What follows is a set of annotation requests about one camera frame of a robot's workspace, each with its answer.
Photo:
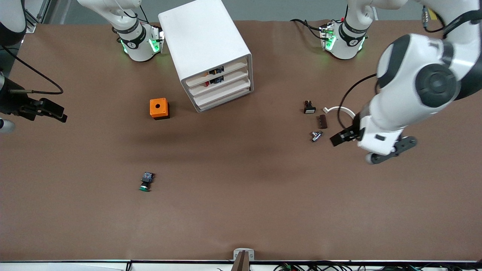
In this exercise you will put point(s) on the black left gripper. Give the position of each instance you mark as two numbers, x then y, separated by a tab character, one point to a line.
348	134

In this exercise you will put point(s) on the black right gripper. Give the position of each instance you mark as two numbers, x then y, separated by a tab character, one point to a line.
12	104

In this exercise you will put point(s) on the red push button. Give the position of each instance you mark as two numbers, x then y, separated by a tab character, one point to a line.
217	79

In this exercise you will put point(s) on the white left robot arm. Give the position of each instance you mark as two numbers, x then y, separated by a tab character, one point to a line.
414	86

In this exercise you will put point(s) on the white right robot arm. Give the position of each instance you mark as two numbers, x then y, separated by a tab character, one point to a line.
137	49

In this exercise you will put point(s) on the black button with white face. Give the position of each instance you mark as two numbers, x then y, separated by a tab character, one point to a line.
309	110

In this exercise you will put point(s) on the green push button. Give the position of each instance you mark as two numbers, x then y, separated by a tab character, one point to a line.
147	177

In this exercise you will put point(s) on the black push button module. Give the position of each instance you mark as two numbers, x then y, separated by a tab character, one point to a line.
217	70

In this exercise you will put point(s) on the brown terminal block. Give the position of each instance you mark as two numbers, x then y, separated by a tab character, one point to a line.
322	122

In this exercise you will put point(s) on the small silver connector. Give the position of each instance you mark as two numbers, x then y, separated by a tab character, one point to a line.
316	136

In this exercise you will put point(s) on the brown table cover mat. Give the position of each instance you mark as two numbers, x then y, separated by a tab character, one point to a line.
241	188

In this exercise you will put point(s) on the white curved plastic bracket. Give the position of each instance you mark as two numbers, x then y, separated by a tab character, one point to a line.
339	108

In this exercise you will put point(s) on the aluminium frame profile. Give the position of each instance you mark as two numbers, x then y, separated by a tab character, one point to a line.
30	27

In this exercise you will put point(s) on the orange button enclosure box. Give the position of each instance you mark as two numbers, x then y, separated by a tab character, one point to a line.
162	111

